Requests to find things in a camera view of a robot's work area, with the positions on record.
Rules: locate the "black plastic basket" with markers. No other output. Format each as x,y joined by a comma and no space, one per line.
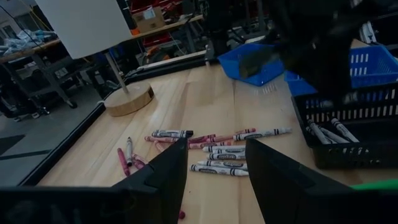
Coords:
357,155

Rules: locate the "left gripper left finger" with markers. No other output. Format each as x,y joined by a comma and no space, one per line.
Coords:
168,174

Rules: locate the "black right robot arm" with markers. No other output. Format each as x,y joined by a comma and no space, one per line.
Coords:
373,12

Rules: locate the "green plastic basket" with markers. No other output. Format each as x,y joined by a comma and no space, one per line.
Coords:
379,185

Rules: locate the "magenta crayon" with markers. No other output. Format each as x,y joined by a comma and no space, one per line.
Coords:
123,161
202,138

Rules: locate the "grey crayon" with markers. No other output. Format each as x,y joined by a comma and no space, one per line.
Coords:
129,152

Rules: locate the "white plastic object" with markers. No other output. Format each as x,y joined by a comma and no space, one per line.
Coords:
367,32

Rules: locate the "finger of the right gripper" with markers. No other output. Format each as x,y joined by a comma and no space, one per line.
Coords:
258,63

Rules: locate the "cardboard box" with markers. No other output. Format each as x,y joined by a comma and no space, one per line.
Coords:
149,20

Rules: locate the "pink eraser cap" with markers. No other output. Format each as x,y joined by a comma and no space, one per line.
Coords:
182,215
139,165
159,145
139,157

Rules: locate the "black crayon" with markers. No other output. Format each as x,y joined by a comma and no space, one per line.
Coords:
171,134

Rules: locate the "blue plastic bag pile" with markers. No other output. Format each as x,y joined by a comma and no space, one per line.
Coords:
31,39

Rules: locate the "white shade wooden base lamp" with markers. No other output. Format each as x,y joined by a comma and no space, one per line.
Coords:
84,28

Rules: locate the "blue plastic basket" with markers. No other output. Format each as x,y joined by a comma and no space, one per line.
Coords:
373,65

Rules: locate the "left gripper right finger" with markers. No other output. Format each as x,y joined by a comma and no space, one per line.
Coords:
273,186

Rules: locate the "black wheeled cart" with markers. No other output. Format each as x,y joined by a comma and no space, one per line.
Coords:
46,74

